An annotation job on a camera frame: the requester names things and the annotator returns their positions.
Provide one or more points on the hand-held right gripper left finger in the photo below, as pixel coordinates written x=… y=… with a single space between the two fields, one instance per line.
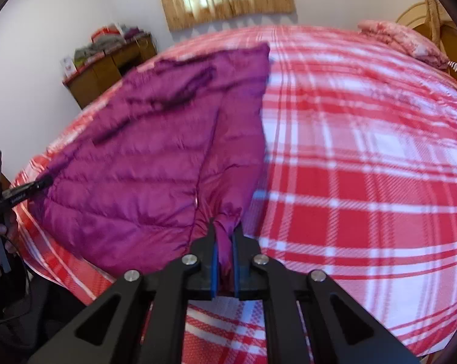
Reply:
x=213 y=269

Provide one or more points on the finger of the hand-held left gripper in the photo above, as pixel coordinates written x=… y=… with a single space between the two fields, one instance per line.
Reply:
x=21 y=195

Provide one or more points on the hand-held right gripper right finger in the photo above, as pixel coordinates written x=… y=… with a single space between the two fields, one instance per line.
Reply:
x=236 y=269

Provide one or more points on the purple quilted down jacket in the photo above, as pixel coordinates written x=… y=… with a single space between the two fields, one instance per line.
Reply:
x=152 y=151

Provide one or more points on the pile of clothes on desk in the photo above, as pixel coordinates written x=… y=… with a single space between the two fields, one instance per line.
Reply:
x=107 y=43

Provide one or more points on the person's dark clothing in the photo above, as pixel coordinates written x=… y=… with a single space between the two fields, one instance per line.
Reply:
x=35 y=318

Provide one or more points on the white printed box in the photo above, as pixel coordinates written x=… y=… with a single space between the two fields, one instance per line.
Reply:
x=68 y=64

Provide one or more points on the brown wooden desk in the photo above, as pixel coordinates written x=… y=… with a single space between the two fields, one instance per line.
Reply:
x=107 y=68

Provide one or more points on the bed with red plaid sheet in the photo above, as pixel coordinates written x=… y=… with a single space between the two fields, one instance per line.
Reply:
x=364 y=167

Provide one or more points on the pink floral folded quilt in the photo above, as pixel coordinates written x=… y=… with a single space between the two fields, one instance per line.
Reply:
x=402 y=40

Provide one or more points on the wooden bed headboard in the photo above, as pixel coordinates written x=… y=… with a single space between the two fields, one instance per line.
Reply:
x=435 y=26

